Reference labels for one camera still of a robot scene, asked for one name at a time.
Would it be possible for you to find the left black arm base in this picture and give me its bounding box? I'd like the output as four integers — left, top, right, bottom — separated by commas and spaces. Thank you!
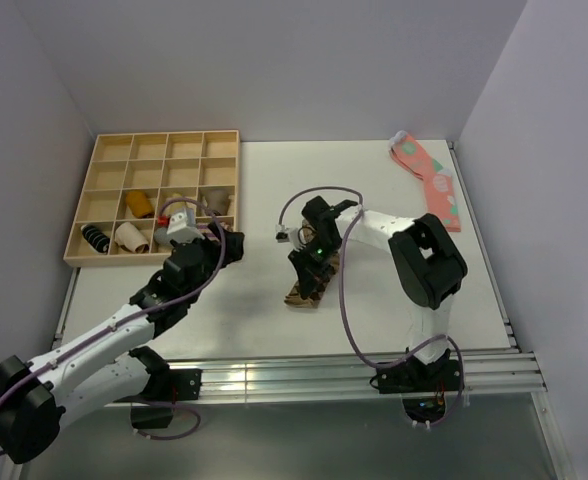
129, 368, 202, 403

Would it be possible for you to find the aluminium rail frame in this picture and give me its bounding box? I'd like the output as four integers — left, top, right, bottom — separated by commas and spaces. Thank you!
1, 142, 575, 480

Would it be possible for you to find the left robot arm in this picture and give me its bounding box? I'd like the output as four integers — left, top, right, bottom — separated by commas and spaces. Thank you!
0, 223, 245, 464

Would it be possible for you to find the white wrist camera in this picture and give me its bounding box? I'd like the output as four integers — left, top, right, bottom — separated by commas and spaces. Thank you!
275, 225, 303, 249
166, 209, 203, 245

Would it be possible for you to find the brown argyle sock pair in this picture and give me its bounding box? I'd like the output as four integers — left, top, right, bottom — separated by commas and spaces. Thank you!
284, 219, 340, 309

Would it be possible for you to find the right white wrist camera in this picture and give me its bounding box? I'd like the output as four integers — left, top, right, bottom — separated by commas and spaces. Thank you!
275, 225, 303, 249

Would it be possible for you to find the black box under rail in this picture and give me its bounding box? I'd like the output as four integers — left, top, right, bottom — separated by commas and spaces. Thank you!
130, 406, 174, 431

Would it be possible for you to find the wooden compartment tray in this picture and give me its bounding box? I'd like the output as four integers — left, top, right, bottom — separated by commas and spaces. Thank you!
64, 130, 240, 267

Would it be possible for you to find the black white striped rolled sock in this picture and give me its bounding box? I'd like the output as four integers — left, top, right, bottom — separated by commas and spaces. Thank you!
81, 224, 110, 255

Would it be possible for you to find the purple striped rolled sock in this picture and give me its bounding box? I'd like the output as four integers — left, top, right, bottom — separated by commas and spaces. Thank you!
197, 222, 234, 245

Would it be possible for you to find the mustard rolled sock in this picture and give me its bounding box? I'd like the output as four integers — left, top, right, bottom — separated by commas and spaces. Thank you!
125, 190, 155, 219

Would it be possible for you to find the pink patterned sock pair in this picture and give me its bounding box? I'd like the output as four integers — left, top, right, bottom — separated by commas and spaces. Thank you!
388, 130, 461, 232

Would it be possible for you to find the grey blue rolled sock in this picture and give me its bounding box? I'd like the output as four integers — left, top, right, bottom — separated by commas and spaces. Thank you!
153, 227, 173, 252

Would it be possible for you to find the pale yellow rolled sock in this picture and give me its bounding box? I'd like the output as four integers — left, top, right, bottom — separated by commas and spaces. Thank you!
163, 192, 189, 217

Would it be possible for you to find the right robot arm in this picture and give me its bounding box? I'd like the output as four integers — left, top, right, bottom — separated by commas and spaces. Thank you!
276, 196, 468, 390

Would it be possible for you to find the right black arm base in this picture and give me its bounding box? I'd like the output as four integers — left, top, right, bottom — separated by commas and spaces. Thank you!
369, 350, 462, 394

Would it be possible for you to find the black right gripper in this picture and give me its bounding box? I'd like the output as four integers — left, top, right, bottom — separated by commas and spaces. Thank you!
289, 235, 344, 299

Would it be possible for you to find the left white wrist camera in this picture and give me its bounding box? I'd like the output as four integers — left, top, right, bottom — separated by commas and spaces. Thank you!
166, 209, 203, 245

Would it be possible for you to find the cream rolled sock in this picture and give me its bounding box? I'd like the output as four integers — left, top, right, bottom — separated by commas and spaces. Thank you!
114, 222, 149, 254

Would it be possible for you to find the grey beige rolled sock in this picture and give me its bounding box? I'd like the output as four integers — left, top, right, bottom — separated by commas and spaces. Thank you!
202, 188, 233, 216

